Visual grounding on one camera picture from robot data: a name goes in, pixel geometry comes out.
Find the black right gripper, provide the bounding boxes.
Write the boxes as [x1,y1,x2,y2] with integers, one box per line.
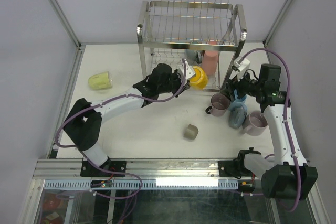
[220,67,264,102]

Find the lilac mug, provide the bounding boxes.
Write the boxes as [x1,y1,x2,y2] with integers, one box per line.
[240,111,268,136]
[205,93,231,117]

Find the yellow enamel mug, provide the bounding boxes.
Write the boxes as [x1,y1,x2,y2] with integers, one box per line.
[190,66,208,90]

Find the dark speckled grey mug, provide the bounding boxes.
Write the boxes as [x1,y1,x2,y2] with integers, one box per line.
[184,49,204,66]

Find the tall pink cup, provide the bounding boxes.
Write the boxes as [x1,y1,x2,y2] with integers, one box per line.
[201,50,219,76]

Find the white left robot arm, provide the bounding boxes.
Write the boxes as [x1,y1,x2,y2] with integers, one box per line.
[61,61,196,176]

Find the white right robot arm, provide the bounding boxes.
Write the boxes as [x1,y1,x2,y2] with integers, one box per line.
[221,63,318,200]

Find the stainless steel dish rack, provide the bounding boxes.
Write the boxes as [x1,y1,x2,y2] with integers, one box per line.
[136,0,247,77]

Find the light blue ribbed mug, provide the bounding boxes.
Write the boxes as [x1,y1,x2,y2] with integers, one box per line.
[228,90,247,112]

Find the blue-grey speckled jug mug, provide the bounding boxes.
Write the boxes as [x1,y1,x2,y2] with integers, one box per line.
[229,106,247,129]

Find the small grey-green cup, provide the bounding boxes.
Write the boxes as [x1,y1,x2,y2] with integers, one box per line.
[183,124,199,141]

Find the pale yellow-green mug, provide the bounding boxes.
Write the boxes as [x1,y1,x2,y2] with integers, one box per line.
[88,71,112,90]

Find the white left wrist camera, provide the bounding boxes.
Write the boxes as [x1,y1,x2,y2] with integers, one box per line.
[178,59,196,81]

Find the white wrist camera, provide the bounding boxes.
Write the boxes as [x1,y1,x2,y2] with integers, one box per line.
[178,59,196,81]
[232,57,250,73]

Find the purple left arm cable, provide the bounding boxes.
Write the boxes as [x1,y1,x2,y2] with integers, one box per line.
[55,58,188,150]

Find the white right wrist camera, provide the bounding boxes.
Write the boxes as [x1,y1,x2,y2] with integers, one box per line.
[232,57,250,73]

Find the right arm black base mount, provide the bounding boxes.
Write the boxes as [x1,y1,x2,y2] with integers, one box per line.
[218,147,261,179]

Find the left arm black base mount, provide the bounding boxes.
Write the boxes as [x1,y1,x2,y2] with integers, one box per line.
[80,157,127,178]

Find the slotted grey cable duct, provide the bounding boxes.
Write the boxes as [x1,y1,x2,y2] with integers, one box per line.
[45,177,239,190]

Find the aluminium mounting rail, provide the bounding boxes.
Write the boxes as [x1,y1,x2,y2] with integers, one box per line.
[33,158,232,179]

